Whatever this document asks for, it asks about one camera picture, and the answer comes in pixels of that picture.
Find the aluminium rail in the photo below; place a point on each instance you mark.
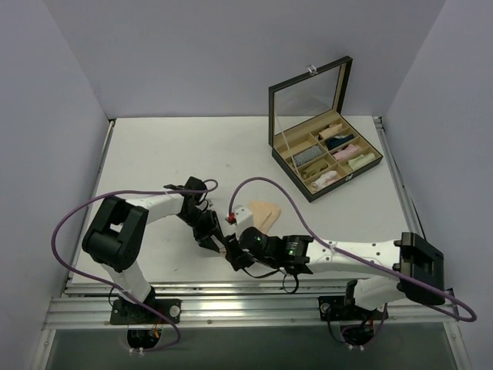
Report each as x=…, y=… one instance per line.
x=404, y=200
x=197, y=312

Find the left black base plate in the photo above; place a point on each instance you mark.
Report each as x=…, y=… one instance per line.
x=126, y=313

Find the beige underwear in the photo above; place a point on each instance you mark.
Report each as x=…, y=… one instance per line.
x=264, y=215

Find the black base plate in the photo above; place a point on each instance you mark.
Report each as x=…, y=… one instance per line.
x=332, y=308
x=126, y=313

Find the grey striped rolled cloth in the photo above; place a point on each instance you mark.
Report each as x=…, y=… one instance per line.
x=307, y=155

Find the white pink rolled cloth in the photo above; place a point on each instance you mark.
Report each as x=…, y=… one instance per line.
x=324, y=180

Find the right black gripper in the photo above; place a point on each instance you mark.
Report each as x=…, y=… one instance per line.
x=236, y=251

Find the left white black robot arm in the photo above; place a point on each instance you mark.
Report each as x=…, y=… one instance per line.
x=115, y=236

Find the navy rolled cloth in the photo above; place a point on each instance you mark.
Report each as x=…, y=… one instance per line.
x=336, y=141

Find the cream rolled cloth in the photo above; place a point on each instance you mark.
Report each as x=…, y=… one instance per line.
x=361, y=161

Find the tan rolled cloth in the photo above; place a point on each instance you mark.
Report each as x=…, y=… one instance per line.
x=314, y=168

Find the beige rolled cloth top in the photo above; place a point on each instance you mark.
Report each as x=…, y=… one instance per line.
x=330, y=131

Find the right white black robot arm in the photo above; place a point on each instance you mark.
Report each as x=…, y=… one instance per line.
x=302, y=254

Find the right side aluminium rail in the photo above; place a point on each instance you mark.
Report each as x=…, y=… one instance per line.
x=404, y=200

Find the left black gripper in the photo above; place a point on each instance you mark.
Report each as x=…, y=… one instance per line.
x=206, y=230

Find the black compartment storage box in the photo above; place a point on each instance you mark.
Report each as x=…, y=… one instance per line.
x=313, y=143

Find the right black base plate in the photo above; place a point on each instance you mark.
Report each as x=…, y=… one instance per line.
x=332, y=308

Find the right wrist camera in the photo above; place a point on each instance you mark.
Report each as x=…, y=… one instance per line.
x=243, y=217

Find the aluminium front rail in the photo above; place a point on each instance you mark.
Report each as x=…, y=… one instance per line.
x=197, y=312

